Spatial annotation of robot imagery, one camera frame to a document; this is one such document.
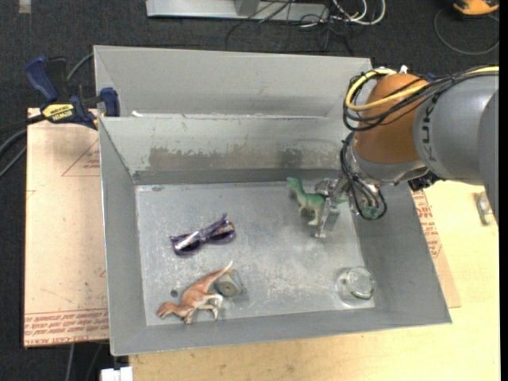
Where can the purple sunglasses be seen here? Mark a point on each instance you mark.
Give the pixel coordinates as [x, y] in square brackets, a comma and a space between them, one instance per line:
[202, 236]

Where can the grey metal bin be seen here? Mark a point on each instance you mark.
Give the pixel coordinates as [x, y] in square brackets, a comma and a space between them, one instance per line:
[258, 252]

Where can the clear glass jar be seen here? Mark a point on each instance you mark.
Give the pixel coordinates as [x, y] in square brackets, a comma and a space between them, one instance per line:
[485, 208]

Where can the small grey cylinder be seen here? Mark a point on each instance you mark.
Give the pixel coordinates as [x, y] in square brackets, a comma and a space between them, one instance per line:
[229, 284]

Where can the green toy dinosaur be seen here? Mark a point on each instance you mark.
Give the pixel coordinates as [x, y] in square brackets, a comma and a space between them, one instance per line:
[311, 202]

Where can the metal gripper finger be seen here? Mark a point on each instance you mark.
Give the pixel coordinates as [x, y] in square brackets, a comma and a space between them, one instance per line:
[325, 187]
[330, 218]

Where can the orange-brown toy dinosaur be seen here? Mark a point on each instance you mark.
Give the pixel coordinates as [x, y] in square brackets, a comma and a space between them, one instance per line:
[194, 296]

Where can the clear glass cup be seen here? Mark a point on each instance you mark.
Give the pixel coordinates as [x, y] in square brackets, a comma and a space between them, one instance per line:
[355, 286]

